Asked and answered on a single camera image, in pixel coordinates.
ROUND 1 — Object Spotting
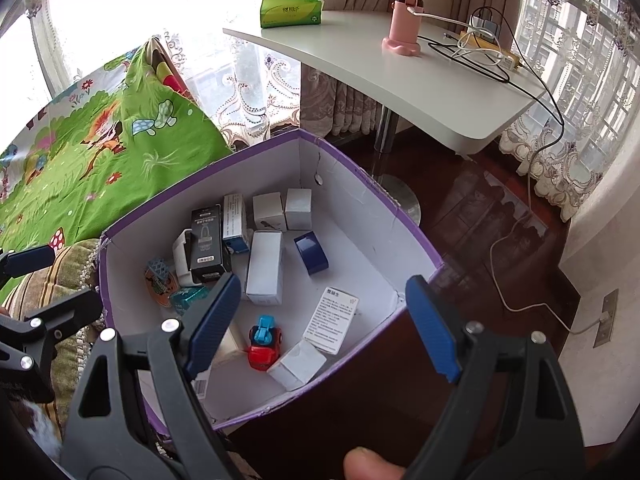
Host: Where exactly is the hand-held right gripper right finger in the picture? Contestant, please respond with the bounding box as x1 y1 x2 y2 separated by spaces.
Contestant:
400 275 586 480

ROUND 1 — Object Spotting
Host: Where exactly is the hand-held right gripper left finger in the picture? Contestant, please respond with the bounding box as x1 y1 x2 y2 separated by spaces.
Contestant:
59 272 242 480

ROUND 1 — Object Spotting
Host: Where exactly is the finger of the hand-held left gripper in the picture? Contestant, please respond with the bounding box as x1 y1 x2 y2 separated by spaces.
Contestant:
0 245 56 286
0 287 103 403

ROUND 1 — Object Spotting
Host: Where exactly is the teal box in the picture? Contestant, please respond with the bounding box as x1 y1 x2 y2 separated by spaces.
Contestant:
169 285 211 316

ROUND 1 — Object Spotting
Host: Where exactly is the red and blue toy car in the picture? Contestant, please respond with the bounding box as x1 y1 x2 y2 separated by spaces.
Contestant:
247 315 285 372

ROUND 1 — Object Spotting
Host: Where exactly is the orange and blue pack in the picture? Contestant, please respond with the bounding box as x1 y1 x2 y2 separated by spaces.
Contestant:
144 256 180 307

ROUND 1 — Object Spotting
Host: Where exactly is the white plastic case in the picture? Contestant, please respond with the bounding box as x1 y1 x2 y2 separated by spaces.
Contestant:
171 228 198 287

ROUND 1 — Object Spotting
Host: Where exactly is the long white box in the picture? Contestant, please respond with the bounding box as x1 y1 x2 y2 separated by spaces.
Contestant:
245 230 284 307

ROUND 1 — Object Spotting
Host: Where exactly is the black box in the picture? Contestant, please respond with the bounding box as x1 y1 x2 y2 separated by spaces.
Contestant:
189 204 233 285

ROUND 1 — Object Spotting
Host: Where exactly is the white box with red emblem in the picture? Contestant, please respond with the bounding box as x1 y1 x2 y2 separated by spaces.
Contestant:
266 339 328 392

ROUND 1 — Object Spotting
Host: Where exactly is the white box with small text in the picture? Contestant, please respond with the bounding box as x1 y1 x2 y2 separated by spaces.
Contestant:
221 193 252 255

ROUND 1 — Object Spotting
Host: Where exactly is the purple cardboard box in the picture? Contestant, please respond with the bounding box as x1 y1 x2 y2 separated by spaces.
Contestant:
97 128 445 433

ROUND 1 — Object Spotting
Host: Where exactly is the white medicine box blue red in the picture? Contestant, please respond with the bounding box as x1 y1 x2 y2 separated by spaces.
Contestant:
302 286 360 356

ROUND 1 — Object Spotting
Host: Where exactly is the dark blue box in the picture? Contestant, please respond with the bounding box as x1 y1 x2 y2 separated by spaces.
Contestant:
293 231 330 276

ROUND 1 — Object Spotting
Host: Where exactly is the person's right hand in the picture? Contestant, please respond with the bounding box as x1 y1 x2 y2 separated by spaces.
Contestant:
344 447 407 480

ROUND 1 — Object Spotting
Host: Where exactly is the striped beige towel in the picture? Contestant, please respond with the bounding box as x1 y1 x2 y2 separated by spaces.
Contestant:
0 237 151 461

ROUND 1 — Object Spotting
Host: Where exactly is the white fluffy garment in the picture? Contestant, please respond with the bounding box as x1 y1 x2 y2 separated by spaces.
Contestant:
15 395 63 461

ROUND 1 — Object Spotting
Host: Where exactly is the green cartoon printed sheet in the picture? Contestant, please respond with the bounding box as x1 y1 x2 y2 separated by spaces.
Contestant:
0 35 236 261

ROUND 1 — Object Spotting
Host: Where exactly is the chrome table leg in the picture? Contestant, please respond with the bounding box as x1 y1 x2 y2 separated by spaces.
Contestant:
370 105 423 226

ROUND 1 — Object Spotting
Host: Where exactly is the white curved table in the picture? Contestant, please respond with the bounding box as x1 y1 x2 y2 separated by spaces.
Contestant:
222 10 548 156

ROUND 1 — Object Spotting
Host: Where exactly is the yellow power strip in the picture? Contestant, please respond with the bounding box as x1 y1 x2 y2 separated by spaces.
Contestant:
457 30 521 72

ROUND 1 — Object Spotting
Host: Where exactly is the pink desk fan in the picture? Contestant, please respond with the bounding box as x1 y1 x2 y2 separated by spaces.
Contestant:
381 0 446 56

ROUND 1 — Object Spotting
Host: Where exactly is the dark charger plug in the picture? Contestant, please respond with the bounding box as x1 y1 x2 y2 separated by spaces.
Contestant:
470 7 501 36

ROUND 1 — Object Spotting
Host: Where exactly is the green tissue pack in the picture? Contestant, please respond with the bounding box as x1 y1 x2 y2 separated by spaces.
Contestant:
259 0 325 29

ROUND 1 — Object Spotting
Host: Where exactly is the metal wall socket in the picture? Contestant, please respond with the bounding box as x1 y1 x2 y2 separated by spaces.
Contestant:
592 288 620 348

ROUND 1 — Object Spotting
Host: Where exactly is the black cable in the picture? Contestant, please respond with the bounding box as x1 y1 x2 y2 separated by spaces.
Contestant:
417 7 566 176

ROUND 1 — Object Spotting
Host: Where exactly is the white fan cable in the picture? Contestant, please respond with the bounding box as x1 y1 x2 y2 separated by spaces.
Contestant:
410 5 476 28

